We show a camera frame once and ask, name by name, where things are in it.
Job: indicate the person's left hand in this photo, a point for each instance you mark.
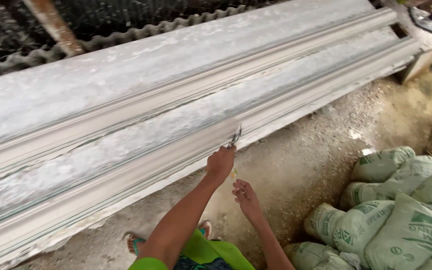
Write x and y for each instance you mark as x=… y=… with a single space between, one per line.
x=219 y=163

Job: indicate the person's right hand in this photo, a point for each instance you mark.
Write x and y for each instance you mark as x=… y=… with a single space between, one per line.
x=249 y=204

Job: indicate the person's left fingers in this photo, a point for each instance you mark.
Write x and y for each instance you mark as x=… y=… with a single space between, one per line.
x=230 y=150

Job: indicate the person's right fingers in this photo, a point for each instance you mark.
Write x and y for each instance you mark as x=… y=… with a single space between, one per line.
x=239 y=189

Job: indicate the small metal scraper blade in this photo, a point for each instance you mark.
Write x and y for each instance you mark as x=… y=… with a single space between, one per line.
x=235 y=136

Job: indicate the teal flip-flop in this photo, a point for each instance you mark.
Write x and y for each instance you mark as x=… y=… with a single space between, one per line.
x=205 y=228
x=135 y=243

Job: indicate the long white plaster cornice mould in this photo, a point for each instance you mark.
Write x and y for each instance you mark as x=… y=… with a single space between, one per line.
x=171 y=93

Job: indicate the person's dark patterned shorts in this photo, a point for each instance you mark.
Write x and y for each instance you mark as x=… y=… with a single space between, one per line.
x=197 y=263

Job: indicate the white plaster chunk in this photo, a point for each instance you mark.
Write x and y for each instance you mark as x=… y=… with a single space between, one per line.
x=355 y=134
x=368 y=151

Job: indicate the heap of white printed sacks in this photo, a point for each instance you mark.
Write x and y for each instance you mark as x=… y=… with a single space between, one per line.
x=392 y=221

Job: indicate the grey corrugated roofing sheet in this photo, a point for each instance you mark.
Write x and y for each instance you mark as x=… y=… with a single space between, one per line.
x=99 y=22

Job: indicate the plaster-covered wooden bench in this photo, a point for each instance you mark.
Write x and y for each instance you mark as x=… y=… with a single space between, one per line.
x=422 y=48

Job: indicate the rusty brown pole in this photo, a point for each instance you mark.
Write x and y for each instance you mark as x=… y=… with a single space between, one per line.
x=53 y=24

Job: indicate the dark round metal pan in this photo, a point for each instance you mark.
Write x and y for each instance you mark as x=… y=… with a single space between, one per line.
x=421 y=19

